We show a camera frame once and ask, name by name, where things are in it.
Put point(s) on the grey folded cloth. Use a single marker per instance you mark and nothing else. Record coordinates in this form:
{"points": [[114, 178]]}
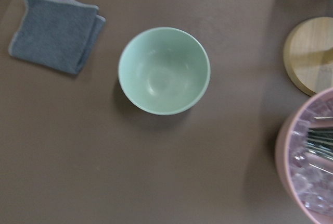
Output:
{"points": [[58, 34]]}

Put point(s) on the green bowl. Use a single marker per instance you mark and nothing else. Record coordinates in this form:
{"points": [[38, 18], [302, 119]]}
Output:
{"points": [[164, 71]]}

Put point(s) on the pink bowl with ice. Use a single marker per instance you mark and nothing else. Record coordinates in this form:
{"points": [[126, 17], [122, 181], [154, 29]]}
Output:
{"points": [[306, 177]]}

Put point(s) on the steel ice scoop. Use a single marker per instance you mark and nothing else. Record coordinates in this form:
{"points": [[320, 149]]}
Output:
{"points": [[319, 137]]}

